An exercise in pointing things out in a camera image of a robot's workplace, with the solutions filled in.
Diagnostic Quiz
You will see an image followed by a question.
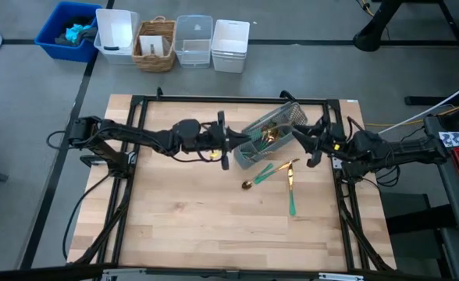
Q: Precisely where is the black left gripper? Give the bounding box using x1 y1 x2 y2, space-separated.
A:
204 111 252 171

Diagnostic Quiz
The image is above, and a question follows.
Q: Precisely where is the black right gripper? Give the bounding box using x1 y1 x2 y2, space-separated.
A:
291 115 350 169

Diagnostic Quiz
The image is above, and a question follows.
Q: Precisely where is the grey mesh cutlery caddy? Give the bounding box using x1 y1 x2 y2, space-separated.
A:
233 100 309 171

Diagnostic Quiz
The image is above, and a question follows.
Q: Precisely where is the white ribbed plastic bin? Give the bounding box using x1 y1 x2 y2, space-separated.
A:
211 19 251 74

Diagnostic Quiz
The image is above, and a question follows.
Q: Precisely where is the clear plastic bin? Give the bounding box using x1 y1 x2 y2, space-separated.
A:
173 14 214 69

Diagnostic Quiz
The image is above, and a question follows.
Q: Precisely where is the wicker basket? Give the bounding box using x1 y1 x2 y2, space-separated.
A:
131 15 177 73

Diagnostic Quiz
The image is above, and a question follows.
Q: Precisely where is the black tripod stand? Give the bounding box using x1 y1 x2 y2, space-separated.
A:
352 0 459 77

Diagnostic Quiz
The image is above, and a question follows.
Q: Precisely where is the black floor bar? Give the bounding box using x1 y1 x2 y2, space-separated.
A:
404 95 459 106

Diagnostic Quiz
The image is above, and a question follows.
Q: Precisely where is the white card box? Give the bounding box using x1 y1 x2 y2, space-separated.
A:
139 34 171 58

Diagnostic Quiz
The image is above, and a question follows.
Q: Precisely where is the white printed label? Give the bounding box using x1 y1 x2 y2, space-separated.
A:
438 131 459 148

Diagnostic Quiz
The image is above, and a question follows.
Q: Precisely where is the dark clothing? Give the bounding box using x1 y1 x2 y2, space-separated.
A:
54 15 99 48

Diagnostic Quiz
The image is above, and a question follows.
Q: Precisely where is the teal cloth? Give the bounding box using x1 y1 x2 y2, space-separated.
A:
64 23 93 44

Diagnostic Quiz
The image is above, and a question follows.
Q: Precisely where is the blue plastic bin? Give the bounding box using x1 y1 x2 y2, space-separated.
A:
34 1 103 63

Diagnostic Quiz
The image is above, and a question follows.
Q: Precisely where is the black aluminium table frame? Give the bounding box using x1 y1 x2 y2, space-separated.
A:
96 93 371 274

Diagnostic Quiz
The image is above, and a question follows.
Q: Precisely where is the yellow cable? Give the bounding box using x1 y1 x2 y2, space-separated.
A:
364 98 459 128

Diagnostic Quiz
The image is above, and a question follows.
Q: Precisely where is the black furniture frame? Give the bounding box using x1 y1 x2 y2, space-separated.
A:
385 202 459 281

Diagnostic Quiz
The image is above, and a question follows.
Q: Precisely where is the silver metal bracket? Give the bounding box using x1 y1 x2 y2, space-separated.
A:
318 272 365 281
103 268 147 281

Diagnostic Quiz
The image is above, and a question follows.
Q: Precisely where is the white cable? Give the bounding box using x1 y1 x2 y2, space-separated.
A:
367 76 459 137

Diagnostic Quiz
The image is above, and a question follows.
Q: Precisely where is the black power cable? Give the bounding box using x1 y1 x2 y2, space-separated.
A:
61 173 112 261

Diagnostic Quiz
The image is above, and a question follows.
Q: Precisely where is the black rig rail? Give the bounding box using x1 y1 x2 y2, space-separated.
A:
0 263 459 281

